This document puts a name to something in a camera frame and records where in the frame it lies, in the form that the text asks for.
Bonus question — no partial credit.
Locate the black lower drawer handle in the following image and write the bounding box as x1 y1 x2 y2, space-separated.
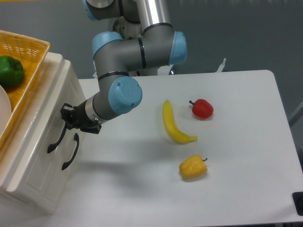
61 133 80 171

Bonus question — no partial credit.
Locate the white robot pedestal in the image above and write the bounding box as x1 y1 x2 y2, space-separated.
113 16 174 76

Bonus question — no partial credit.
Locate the yellow woven basket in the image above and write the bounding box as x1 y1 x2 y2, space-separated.
0 30 50 146

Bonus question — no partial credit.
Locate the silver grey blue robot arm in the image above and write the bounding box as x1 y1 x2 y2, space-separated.
61 0 187 134

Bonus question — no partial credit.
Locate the yellow bell pepper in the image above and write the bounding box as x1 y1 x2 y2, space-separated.
179 154 208 180

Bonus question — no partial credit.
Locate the yellow banana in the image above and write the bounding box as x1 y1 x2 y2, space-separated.
162 100 197 144

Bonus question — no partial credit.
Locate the green bell pepper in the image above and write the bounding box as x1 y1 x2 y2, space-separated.
0 55 25 88

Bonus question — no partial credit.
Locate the white drawer cabinet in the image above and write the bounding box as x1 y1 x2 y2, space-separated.
0 52 85 214

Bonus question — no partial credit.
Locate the black corner device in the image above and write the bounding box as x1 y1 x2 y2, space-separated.
292 192 303 216

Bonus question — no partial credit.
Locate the red bell pepper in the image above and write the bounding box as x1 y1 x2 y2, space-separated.
189 99 214 119

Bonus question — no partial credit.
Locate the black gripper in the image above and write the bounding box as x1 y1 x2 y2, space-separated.
60 100 102 134

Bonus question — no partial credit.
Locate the white plate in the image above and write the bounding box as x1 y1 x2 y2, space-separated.
0 87 12 134

